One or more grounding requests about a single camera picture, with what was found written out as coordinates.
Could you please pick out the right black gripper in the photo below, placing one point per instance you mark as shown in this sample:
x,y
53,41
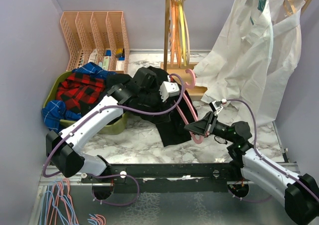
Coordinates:
x,y
204,123

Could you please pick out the white green box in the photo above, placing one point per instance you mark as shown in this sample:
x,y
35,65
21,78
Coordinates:
x,y
105,61

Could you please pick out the red black plaid shirt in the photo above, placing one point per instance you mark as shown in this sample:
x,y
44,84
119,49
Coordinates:
x,y
80,92

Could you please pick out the teal hanger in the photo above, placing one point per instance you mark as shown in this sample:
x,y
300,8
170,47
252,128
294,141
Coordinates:
x,y
261,5

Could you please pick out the right white shirt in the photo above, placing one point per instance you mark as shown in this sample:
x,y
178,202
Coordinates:
x,y
287,45

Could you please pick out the left white shirt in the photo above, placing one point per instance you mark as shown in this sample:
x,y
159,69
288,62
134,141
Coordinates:
x,y
237,65

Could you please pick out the pink hanger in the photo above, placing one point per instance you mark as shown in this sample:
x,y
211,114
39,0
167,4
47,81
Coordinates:
x,y
197,140

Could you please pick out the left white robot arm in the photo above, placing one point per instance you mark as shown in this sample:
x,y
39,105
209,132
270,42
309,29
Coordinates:
x,y
64,148

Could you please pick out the orange hanger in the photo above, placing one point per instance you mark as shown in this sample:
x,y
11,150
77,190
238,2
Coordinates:
x,y
174,41

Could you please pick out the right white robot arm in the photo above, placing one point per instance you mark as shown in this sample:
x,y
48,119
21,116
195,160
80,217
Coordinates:
x,y
299,194

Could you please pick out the tan hanger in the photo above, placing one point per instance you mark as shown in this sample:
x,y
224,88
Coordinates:
x,y
289,6

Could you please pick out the yellow grey blue item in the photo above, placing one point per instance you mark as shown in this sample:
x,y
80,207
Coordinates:
x,y
120,54

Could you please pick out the pile of wire hangers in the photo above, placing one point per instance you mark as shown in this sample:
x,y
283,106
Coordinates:
x,y
57,205

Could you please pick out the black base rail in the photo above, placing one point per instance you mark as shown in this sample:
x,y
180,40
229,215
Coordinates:
x,y
179,178

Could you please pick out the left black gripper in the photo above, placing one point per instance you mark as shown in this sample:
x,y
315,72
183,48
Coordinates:
x,y
156,91

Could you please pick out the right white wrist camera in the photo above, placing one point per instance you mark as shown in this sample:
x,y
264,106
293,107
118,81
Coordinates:
x,y
217,106

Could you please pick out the blue plaid shirt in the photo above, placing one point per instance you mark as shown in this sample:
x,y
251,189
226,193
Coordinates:
x,y
55,110

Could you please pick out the white shirt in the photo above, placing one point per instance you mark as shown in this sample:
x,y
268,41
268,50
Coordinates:
x,y
237,65
287,45

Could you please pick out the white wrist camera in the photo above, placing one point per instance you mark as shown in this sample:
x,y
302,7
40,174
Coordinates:
x,y
168,89
217,106

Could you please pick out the wooden clothes rack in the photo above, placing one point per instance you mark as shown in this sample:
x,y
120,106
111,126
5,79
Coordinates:
x,y
178,69

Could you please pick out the yellow hanger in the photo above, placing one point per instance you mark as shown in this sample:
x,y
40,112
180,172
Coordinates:
x,y
184,33

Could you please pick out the pink plastic file organizer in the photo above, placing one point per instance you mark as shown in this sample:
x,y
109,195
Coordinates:
x,y
89,31

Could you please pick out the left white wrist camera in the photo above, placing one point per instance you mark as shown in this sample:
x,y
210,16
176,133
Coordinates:
x,y
168,89

